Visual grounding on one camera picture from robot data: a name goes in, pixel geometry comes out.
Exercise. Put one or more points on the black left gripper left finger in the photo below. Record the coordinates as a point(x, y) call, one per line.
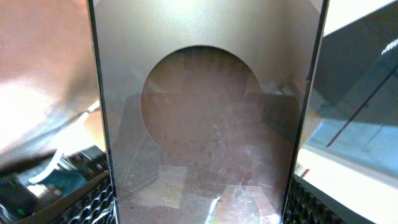
point(92, 203)

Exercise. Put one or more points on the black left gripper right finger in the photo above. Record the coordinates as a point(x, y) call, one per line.
point(304, 208)

